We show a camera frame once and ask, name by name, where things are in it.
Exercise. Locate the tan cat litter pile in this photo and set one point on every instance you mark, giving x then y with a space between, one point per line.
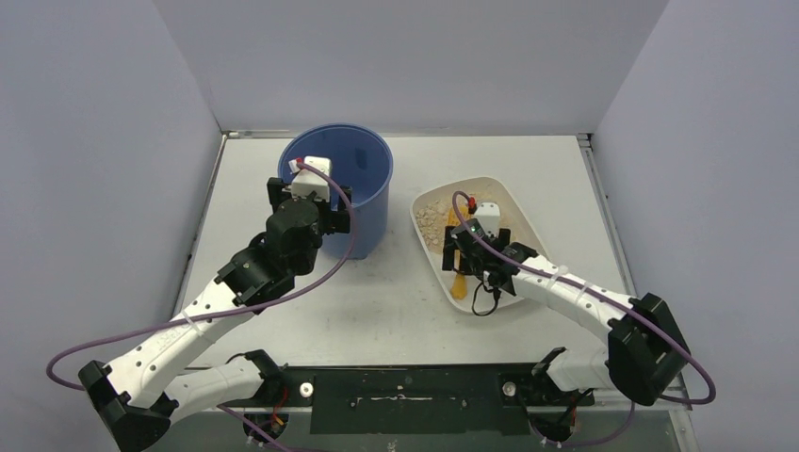
432 216

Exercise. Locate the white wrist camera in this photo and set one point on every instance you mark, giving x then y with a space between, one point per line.
306 183
483 218

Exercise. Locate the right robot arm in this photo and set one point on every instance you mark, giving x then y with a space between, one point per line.
644 349

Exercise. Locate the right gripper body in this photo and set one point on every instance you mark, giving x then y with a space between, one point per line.
450 250

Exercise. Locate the orange litter scoop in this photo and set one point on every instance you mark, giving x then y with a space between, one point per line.
458 289

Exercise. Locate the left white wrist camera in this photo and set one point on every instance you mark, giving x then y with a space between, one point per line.
306 183

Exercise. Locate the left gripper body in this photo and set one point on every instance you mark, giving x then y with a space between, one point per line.
340 217

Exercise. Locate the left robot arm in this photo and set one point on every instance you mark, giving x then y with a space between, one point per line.
142 393

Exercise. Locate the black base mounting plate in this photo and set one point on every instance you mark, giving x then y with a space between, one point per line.
426 399

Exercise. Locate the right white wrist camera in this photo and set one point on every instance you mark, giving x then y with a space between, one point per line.
483 218

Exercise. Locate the white litter tray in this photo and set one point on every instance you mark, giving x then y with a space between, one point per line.
521 231

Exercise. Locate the blue plastic bucket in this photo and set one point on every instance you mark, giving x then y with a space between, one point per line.
361 160

